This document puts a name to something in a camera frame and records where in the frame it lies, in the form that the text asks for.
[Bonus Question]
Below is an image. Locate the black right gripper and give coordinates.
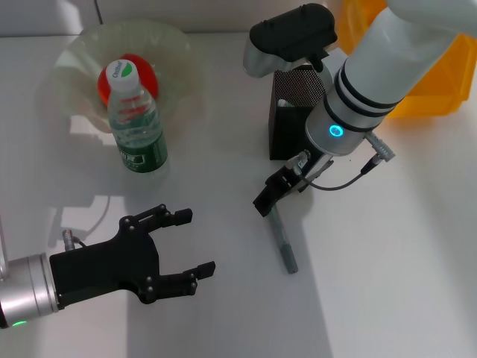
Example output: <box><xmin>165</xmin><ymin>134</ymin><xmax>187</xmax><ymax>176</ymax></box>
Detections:
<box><xmin>253</xmin><ymin>148</ymin><xmax>335</xmax><ymax>218</ymax></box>

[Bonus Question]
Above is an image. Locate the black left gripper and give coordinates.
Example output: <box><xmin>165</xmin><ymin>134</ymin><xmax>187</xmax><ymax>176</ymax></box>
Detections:
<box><xmin>48</xmin><ymin>203</ymin><xmax>217</xmax><ymax>306</ymax></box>

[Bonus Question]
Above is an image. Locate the grey marker pen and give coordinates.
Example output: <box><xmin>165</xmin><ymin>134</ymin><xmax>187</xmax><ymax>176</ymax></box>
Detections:
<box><xmin>268</xmin><ymin>206</ymin><xmax>300</xmax><ymax>275</ymax></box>

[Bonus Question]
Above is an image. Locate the clear green-label water bottle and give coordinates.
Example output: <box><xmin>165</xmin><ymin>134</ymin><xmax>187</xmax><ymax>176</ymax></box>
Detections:
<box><xmin>104</xmin><ymin>59</ymin><xmax>168</xmax><ymax>175</ymax></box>

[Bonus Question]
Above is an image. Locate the red-orange orange fruit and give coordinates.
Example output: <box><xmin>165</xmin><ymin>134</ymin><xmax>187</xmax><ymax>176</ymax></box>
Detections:
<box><xmin>97</xmin><ymin>52</ymin><xmax>159</xmax><ymax>102</ymax></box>

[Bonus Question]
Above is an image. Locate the black mesh pen holder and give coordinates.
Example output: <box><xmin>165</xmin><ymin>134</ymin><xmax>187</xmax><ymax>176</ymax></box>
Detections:
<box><xmin>268</xmin><ymin>63</ymin><xmax>336</xmax><ymax>162</ymax></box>

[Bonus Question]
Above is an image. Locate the green glass fruit plate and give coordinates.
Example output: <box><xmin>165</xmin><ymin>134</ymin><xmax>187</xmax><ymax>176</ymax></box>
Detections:
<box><xmin>51</xmin><ymin>21</ymin><xmax>204</xmax><ymax>143</ymax></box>

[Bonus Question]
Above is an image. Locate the yellow plastic storage bin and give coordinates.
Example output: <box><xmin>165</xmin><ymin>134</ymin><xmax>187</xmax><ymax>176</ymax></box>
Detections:
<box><xmin>339</xmin><ymin>0</ymin><xmax>473</xmax><ymax>119</ymax></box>

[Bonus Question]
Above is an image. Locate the right arm cable with plugs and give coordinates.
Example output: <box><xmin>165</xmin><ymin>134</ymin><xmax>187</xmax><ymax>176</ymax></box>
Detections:
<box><xmin>288</xmin><ymin>134</ymin><xmax>397</xmax><ymax>192</ymax></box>

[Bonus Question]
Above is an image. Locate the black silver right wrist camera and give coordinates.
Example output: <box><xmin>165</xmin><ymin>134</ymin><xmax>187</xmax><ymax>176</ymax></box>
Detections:
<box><xmin>242</xmin><ymin>3</ymin><xmax>339</xmax><ymax>78</ymax></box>

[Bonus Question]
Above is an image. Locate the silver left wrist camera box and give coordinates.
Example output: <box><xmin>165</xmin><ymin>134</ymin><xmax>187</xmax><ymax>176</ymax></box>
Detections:
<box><xmin>0</xmin><ymin>214</ymin><xmax>9</xmax><ymax>280</ymax></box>

